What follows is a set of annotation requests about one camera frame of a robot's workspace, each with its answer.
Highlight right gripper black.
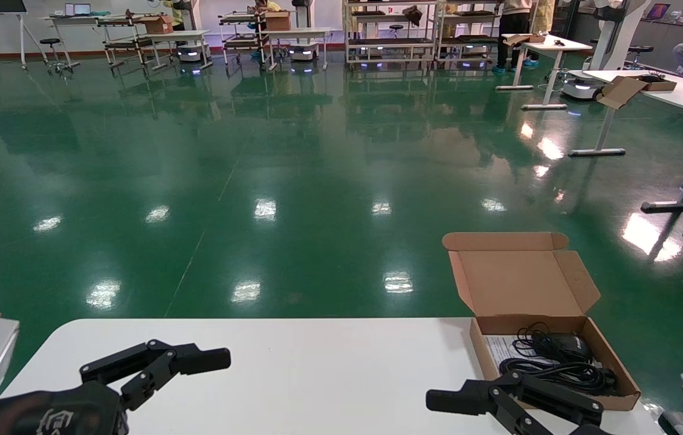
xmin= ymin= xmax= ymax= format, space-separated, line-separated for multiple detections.
xmin=426 ymin=370 xmax=615 ymax=435

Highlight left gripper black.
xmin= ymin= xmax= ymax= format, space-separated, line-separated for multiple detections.
xmin=0 ymin=340 xmax=233 ymax=435

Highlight brown cardboard storage box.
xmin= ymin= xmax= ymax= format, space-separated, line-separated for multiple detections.
xmin=442 ymin=232 xmax=641 ymax=411

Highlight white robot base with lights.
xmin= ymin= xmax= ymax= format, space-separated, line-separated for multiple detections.
xmin=173 ymin=43 xmax=204 ymax=65

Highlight open brown cardboard box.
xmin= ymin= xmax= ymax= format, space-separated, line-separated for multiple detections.
xmin=597 ymin=72 xmax=678 ymax=110

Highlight dark grey robot part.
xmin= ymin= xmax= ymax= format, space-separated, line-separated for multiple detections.
xmin=658 ymin=411 xmax=683 ymax=435

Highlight metal rack cart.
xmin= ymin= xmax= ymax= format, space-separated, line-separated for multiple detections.
xmin=218 ymin=10 xmax=271 ymax=68
xmin=99 ymin=12 xmax=158 ymax=72

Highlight black column robot white base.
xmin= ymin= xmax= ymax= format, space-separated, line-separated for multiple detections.
xmin=289 ymin=0 xmax=320 ymax=62

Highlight black stool with chrome legs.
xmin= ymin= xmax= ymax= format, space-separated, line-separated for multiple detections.
xmin=39 ymin=37 xmax=74 ymax=77

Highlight white desk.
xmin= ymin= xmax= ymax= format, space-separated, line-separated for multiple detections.
xmin=44 ymin=13 xmax=114 ymax=68

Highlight large white shelf rack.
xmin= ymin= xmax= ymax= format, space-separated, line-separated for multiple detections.
xmin=437 ymin=0 xmax=540 ymax=66
xmin=343 ymin=0 xmax=442 ymax=66

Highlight person white top black trousers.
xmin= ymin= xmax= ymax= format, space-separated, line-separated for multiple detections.
xmin=493 ymin=0 xmax=539 ymax=76

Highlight white wheeled robot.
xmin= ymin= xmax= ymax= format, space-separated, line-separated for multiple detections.
xmin=561 ymin=0 xmax=647 ymax=101

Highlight bundled black power cord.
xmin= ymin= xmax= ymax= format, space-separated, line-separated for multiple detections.
xmin=499 ymin=356 xmax=617 ymax=396

